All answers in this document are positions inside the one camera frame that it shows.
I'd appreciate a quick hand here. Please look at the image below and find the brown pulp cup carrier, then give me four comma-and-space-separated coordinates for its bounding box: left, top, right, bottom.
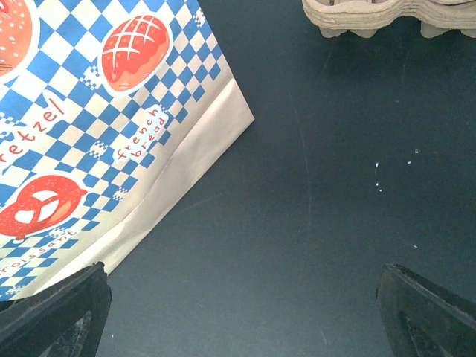
302, 0, 475, 39

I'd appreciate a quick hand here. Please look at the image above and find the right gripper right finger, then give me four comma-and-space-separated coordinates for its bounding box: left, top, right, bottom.
376, 264, 475, 356

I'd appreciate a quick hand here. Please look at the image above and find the checkered pastry paper bag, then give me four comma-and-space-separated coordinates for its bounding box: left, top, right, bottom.
1, 1, 254, 301

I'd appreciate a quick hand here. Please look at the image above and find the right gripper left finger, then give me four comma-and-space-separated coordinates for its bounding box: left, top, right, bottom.
1, 262, 112, 356

